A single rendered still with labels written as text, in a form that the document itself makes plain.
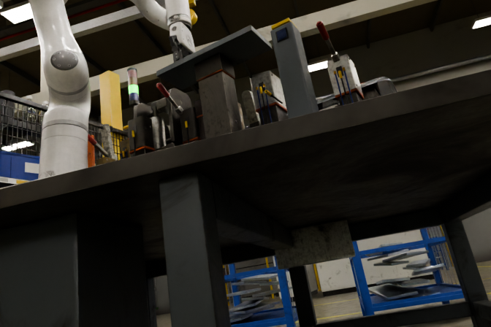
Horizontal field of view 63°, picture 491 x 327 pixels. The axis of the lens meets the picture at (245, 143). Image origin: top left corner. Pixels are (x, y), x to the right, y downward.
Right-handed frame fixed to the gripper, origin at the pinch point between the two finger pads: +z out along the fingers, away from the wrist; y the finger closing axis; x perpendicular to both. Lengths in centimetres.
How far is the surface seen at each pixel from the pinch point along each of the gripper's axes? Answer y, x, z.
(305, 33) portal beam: 333, -12, -210
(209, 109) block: -5.1, -8.7, 20.9
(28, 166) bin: 21, 92, 8
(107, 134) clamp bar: 26, 53, 2
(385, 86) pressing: 23, -61, 19
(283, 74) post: -9.1, -34.0, 19.4
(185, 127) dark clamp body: 9.6, 7.1, 17.6
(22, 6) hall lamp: 455, 599, -603
